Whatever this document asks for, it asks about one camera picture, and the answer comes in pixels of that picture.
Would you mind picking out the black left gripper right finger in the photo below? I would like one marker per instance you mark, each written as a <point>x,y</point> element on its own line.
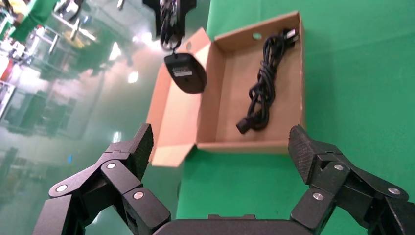
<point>334,175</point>

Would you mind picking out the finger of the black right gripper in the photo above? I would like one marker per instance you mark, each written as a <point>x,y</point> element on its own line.
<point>152,5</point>
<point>188,4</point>

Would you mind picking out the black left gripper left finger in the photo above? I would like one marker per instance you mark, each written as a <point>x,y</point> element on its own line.
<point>120,175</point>

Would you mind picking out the open brown cardboard box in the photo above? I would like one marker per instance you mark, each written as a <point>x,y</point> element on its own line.
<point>233,84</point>

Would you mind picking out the blue scrap on floor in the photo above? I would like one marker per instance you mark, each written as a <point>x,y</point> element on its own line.
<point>69,159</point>

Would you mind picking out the metal table leg with foot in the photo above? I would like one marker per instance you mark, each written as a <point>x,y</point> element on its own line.
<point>75,29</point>

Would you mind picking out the green table cloth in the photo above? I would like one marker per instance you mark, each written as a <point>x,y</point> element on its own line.
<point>356,81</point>

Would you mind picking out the green covered background table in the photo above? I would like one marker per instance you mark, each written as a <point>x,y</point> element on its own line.
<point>39,13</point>

